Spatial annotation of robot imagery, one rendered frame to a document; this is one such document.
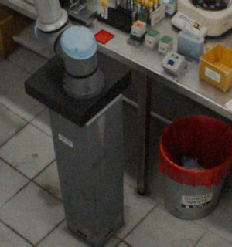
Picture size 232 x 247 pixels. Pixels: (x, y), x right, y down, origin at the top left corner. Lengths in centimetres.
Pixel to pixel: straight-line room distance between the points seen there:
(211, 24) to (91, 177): 79
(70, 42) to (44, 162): 128
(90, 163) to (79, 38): 52
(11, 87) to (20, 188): 78
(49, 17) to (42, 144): 134
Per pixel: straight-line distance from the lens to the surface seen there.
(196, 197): 281
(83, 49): 207
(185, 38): 241
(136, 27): 250
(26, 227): 300
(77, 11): 263
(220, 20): 253
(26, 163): 326
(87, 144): 228
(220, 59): 244
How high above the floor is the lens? 246
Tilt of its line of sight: 44 degrees down
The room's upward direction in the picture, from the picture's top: 1 degrees counter-clockwise
